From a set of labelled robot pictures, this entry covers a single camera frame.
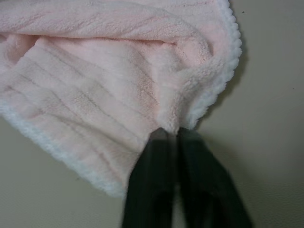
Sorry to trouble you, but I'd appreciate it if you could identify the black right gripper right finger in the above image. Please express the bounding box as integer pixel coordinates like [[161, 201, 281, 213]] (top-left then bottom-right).
[[172, 127, 254, 228]]

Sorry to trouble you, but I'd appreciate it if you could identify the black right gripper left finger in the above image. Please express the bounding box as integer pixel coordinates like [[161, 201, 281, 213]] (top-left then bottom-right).
[[122, 127, 179, 228]]

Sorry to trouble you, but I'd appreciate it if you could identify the pink fleece towel white trim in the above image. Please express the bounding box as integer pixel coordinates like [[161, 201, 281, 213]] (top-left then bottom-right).
[[0, 0, 243, 199]]

